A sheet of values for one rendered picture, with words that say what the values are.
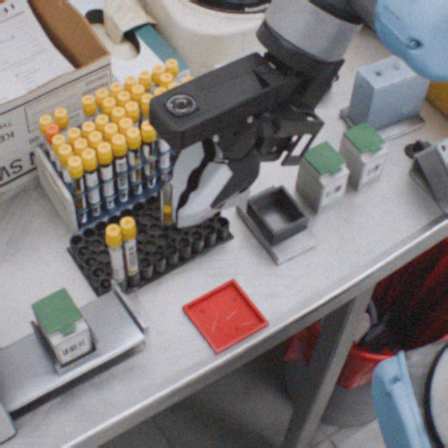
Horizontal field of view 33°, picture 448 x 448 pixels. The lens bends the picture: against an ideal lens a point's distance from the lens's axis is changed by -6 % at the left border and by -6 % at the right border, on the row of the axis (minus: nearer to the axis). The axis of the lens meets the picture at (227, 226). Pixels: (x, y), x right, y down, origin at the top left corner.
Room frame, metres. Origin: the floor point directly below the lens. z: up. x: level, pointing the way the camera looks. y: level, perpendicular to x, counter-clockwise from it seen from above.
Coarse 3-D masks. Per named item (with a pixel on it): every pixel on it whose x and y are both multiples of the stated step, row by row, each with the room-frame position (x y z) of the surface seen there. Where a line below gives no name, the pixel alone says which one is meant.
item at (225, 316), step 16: (224, 288) 0.46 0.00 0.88; (240, 288) 0.46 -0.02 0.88; (192, 304) 0.44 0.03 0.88; (208, 304) 0.44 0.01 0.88; (224, 304) 0.44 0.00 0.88; (240, 304) 0.45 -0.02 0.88; (192, 320) 0.42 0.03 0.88; (208, 320) 0.42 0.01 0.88; (224, 320) 0.42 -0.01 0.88; (240, 320) 0.42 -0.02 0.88; (256, 320) 0.43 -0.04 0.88; (208, 336) 0.40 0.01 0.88; (224, 336) 0.40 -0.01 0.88; (240, 336) 0.40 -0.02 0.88
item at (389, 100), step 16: (368, 64) 0.75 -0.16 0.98; (384, 64) 0.75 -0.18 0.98; (400, 64) 0.76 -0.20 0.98; (368, 80) 0.72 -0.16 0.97; (384, 80) 0.72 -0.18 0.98; (400, 80) 0.73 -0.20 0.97; (416, 80) 0.74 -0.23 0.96; (352, 96) 0.74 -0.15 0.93; (368, 96) 0.71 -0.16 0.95; (384, 96) 0.72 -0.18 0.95; (400, 96) 0.73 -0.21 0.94; (416, 96) 0.75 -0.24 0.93; (352, 112) 0.73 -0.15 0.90; (368, 112) 0.71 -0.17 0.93; (384, 112) 0.72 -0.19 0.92; (400, 112) 0.74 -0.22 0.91; (416, 112) 0.76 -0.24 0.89; (384, 128) 0.72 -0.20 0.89; (400, 128) 0.73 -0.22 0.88; (416, 128) 0.74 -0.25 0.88
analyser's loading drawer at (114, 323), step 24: (120, 288) 0.42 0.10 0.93; (96, 312) 0.40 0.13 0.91; (120, 312) 0.40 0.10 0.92; (24, 336) 0.36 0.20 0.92; (96, 336) 0.37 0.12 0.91; (120, 336) 0.37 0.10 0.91; (144, 336) 0.37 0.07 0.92; (0, 360) 0.33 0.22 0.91; (24, 360) 0.33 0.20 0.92; (48, 360) 0.33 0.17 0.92; (96, 360) 0.34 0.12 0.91; (0, 384) 0.30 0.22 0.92; (24, 384) 0.30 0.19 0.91; (48, 384) 0.31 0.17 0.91
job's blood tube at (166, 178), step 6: (162, 174) 0.53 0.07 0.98; (168, 174) 0.54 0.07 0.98; (162, 180) 0.53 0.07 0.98; (168, 180) 0.54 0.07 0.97; (162, 186) 0.53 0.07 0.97; (168, 186) 0.52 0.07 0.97; (162, 192) 0.53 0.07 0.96; (168, 192) 0.52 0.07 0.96; (162, 198) 0.53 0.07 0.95; (168, 198) 0.52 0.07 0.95; (162, 204) 0.53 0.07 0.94; (168, 204) 0.52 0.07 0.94; (162, 210) 0.53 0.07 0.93; (168, 210) 0.52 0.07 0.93; (162, 216) 0.53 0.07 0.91; (168, 216) 0.52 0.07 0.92; (162, 222) 0.53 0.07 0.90; (168, 222) 0.52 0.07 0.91
